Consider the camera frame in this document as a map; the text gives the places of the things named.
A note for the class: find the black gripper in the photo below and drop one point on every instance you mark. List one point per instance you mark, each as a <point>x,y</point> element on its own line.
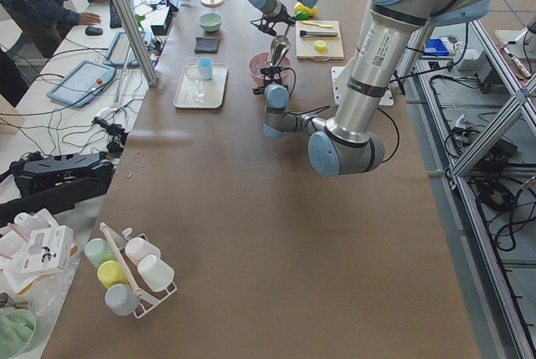
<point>272,75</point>
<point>285,16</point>

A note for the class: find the metal ice scoop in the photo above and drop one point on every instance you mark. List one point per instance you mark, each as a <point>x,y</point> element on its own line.
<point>280,46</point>

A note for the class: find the pink bowl of ice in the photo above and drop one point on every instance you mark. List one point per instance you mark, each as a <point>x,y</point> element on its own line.
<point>260,61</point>

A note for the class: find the light blue cup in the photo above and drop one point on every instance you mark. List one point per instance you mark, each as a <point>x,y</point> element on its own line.
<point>205,68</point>

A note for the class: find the pastel pink cup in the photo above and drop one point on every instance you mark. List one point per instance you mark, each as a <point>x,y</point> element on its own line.
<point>138,248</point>

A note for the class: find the white cup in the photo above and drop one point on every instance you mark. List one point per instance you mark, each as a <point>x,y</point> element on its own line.
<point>157,274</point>

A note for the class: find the pastel green cup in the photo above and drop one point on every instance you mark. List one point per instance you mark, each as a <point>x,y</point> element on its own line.
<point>98,251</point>

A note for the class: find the white cup drying rack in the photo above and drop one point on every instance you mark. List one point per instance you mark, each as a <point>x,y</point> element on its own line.
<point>143,280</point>

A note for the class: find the pastel yellow cup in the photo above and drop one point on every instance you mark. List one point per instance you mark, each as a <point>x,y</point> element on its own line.
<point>111,273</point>

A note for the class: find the pastel grey cup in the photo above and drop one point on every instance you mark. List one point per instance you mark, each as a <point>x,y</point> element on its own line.
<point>121,299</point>

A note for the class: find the green lime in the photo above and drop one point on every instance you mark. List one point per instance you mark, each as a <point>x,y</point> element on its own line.
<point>301,15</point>

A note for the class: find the whole lemon near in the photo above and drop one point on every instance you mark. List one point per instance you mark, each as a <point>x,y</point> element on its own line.
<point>311,11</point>

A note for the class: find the yellow plastic knife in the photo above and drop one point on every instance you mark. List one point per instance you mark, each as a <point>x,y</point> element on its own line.
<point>316,24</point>

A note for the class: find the steel muddler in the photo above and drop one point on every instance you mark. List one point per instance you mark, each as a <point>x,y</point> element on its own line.
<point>317,34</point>

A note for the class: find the bamboo cutting board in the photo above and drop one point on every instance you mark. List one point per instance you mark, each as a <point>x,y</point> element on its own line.
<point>305,48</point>

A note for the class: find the half lemon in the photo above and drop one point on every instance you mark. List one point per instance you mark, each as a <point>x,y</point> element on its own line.
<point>320,45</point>

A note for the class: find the cream serving tray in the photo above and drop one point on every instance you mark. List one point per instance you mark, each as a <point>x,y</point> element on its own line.
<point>213,90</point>

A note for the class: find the clear wine glass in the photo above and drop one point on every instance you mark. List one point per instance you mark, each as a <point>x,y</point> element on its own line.
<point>194,75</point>

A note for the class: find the green ceramic bowl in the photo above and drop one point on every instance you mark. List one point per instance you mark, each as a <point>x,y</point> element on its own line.
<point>210,22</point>

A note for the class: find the blue teach pendant far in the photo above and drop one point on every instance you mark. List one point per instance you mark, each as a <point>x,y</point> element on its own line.
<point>120,50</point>

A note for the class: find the blue teach pendant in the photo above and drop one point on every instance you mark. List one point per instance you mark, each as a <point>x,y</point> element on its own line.
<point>82,84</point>
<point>120,50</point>

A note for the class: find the blue teach pendant near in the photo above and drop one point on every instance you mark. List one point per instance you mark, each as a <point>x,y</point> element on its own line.
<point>82,84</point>

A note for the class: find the black computer mouse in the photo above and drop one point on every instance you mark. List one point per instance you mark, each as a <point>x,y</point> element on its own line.
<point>93,30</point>

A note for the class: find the white product box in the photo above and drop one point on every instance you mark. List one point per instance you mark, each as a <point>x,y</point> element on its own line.
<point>48,251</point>

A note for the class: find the aluminium frame post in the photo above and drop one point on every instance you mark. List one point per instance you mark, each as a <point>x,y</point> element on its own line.
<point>136,41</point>

